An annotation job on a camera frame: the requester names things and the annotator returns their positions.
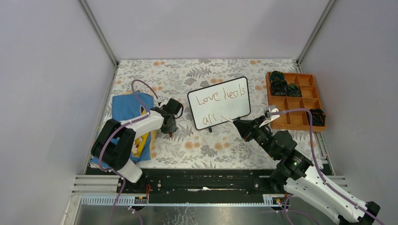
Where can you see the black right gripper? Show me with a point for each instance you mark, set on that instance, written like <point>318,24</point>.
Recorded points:
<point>248,127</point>

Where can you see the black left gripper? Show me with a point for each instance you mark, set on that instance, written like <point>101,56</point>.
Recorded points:
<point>173,129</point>

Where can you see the black framed whiteboard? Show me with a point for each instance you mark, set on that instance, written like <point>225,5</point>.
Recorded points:
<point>230,99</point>

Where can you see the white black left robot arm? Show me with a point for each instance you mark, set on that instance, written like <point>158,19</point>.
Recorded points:
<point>117,156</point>

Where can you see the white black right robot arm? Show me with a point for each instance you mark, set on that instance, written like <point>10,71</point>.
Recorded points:
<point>301,177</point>

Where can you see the floral patterned table mat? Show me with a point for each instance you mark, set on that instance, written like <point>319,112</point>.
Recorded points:
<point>220,148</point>

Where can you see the blue cartoon cloth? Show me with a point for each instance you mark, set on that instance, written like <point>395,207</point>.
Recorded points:
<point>127,107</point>

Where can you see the orange compartment tray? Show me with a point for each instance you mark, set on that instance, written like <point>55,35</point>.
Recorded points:
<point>308,99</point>

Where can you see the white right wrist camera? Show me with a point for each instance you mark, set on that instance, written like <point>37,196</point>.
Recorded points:
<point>270,113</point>

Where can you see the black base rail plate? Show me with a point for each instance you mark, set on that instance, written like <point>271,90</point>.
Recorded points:
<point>204,186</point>

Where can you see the left aluminium frame post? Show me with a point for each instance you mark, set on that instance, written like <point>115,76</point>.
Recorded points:
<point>98,31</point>

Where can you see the aluminium frame post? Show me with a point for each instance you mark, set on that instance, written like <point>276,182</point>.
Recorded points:
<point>318,26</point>
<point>98,31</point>

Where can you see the right aluminium frame post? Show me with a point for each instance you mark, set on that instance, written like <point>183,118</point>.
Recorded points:
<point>318,26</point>

